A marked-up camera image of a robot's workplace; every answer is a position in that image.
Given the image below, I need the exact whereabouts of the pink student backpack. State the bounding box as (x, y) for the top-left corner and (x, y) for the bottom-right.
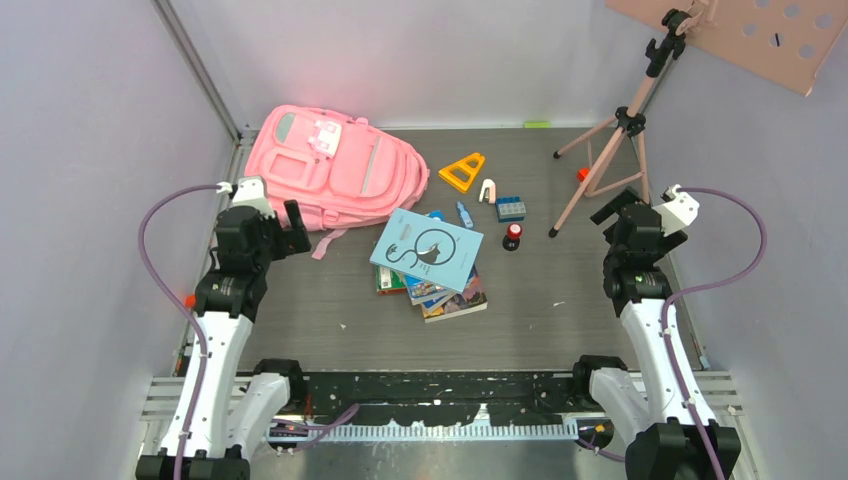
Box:
(244, 105), (430, 260)

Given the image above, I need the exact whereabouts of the light blue cat book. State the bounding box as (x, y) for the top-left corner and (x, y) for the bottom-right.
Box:
(369, 208), (484, 292)

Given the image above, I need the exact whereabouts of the yellow spine paperback book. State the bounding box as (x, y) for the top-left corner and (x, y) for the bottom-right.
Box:
(403, 275), (458, 313)

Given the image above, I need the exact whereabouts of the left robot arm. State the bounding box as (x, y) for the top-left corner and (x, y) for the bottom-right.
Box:
(135, 200), (311, 479)

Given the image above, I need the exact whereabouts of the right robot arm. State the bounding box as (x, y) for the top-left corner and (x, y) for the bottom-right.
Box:
(570, 185), (742, 479)

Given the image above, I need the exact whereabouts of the green cover book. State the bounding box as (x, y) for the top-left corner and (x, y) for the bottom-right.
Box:
(375, 266), (406, 295)

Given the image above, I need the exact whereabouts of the blue toy brick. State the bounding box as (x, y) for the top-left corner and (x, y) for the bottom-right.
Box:
(495, 196), (527, 223)

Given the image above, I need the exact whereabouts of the green tape piece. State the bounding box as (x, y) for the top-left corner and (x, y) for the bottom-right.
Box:
(522, 120), (551, 129)

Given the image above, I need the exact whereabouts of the white pink stapler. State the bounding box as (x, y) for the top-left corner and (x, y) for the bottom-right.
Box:
(478, 179), (497, 205)

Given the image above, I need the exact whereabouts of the yellow triangle ruler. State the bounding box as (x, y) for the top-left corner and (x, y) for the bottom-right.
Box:
(438, 152), (486, 194)

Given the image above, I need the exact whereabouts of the pink tripod music stand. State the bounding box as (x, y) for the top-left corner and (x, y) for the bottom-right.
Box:
(548, 0), (847, 237)

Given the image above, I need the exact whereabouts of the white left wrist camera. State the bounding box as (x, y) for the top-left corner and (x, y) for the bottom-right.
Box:
(216, 176), (277, 218)

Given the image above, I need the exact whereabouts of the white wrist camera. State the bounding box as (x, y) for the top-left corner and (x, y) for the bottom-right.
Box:
(652, 184), (700, 237)
(216, 176), (277, 218)

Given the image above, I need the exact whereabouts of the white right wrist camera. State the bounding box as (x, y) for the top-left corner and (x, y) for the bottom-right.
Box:
(652, 184), (700, 237)

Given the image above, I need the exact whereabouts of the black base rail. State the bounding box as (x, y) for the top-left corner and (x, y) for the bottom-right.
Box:
(266, 370), (624, 458)

